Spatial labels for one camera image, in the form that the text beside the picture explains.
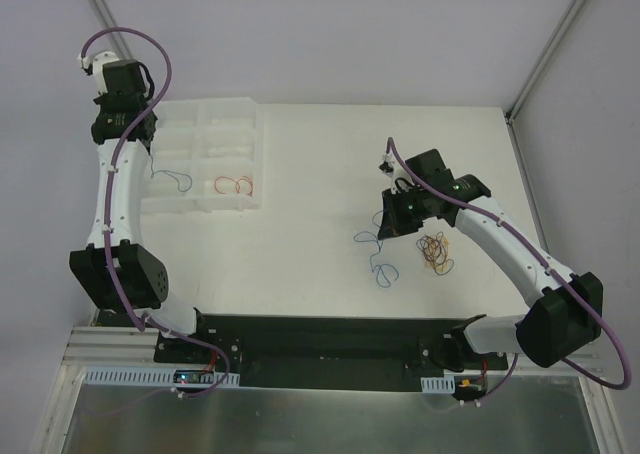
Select coloured cable bundle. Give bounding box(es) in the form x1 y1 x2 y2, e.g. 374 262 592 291
415 231 456 276

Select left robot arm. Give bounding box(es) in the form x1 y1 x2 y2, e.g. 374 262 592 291
69 51 212 363

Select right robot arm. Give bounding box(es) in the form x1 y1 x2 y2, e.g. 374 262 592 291
377 149 603 371

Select white foam tray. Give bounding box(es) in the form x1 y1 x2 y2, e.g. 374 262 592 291
141 98 264 215

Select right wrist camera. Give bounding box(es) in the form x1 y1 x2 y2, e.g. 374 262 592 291
378 152 415 194

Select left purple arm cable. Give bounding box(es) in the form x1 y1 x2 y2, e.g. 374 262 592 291
79 26 231 400

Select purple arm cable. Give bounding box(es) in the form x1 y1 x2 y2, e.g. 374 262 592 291
79 26 231 400
384 136 632 415

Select left aluminium frame post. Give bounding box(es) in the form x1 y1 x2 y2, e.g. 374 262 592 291
79 0 155 106

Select aluminium frame post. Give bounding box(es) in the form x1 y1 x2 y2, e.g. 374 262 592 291
504 0 604 123
79 0 155 106

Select right white cable duct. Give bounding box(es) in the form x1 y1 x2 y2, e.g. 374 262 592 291
420 375 456 395

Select white cable duct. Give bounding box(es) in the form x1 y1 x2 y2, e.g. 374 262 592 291
420 375 456 395
84 367 240 389

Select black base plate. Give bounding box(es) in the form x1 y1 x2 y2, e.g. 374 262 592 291
153 315 507 392

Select left white cable duct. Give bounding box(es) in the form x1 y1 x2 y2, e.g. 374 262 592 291
84 367 240 389

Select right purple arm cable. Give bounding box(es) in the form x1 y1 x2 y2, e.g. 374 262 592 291
384 136 632 415

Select right aluminium frame post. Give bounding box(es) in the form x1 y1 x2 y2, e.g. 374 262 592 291
504 0 604 123

